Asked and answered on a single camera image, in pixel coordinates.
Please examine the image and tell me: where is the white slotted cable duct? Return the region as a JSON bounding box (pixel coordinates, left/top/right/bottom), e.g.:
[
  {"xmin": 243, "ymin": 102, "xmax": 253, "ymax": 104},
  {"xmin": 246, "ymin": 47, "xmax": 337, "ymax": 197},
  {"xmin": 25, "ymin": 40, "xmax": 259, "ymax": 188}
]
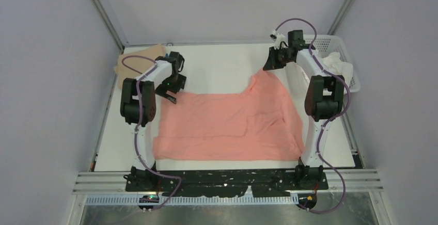
[{"xmin": 85, "ymin": 195, "xmax": 299, "ymax": 206}]

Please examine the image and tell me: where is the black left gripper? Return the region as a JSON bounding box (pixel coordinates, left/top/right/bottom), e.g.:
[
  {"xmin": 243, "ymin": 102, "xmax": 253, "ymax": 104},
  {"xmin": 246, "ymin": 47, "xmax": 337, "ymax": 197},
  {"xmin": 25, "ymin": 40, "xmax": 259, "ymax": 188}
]
[{"xmin": 155, "ymin": 75, "xmax": 186, "ymax": 103}]

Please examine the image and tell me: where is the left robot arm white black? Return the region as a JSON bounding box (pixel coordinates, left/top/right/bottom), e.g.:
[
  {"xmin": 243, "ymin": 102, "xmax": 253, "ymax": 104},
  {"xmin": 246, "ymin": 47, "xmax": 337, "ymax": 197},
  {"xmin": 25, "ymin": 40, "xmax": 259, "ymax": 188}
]
[{"xmin": 120, "ymin": 52, "xmax": 186, "ymax": 192}]

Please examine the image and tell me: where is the right aluminium corner post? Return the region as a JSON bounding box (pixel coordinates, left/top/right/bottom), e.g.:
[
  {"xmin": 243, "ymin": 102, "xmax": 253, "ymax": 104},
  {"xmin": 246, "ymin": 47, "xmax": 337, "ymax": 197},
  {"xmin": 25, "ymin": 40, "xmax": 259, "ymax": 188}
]
[{"xmin": 328, "ymin": 0, "xmax": 355, "ymax": 35}]

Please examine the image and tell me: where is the left aluminium corner post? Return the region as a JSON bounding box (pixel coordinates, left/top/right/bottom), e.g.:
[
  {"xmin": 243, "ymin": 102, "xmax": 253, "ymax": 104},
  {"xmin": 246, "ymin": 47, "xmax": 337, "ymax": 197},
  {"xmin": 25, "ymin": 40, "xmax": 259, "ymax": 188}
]
[{"xmin": 91, "ymin": 0, "xmax": 129, "ymax": 52}]

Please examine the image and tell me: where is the salmon pink t shirt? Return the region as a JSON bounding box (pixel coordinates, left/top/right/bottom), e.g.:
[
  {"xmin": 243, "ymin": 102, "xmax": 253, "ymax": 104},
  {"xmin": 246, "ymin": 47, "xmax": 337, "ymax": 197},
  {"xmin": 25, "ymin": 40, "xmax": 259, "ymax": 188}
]
[{"xmin": 153, "ymin": 70, "xmax": 304, "ymax": 161}]

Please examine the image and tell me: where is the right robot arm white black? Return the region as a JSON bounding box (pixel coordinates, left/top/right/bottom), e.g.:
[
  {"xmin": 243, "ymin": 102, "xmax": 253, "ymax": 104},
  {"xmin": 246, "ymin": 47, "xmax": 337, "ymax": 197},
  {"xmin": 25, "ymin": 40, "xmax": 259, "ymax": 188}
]
[{"xmin": 263, "ymin": 30, "xmax": 345, "ymax": 189}]

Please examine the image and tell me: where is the white t shirt in basket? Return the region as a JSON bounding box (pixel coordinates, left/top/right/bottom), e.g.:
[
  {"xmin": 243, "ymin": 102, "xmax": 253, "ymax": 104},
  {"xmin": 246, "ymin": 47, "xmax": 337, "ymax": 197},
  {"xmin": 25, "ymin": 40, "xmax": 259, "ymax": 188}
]
[{"xmin": 312, "ymin": 50, "xmax": 353, "ymax": 86}]

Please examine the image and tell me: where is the aluminium frame rail front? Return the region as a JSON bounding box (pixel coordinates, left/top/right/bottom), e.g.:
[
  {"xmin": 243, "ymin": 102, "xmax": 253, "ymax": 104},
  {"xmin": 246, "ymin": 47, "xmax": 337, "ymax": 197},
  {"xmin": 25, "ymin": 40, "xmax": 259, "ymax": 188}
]
[{"xmin": 72, "ymin": 169, "xmax": 384, "ymax": 195}]

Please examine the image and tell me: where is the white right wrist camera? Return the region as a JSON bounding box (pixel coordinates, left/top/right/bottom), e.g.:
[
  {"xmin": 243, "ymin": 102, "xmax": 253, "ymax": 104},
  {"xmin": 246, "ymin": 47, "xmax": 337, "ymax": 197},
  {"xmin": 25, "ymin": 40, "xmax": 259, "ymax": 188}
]
[{"xmin": 270, "ymin": 30, "xmax": 288, "ymax": 50}]

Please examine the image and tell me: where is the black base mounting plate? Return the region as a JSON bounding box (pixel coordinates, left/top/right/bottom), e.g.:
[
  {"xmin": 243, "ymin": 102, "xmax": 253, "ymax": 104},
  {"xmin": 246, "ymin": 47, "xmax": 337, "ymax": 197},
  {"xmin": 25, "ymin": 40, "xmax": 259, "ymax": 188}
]
[{"xmin": 123, "ymin": 169, "xmax": 328, "ymax": 198}]

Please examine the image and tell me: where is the white plastic laundry basket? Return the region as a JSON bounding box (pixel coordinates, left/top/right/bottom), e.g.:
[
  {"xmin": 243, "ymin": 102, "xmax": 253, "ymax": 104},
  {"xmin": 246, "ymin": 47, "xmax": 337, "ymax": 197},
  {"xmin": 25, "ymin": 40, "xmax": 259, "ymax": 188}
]
[{"xmin": 304, "ymin": 34, "xmax": 361, "ymax": 93}]

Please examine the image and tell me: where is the aluminium corner post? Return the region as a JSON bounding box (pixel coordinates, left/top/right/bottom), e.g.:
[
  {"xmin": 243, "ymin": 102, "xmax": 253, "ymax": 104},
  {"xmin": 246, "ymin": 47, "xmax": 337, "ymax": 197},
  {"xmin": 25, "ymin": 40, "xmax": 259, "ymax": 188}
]
[
  {"xmin": 91, "ymin": 0, "xmax": 129, "ymax": 52},
  {"xmin": 328, "ymin": 0, "xmax": 355, "ymax": 35}
]

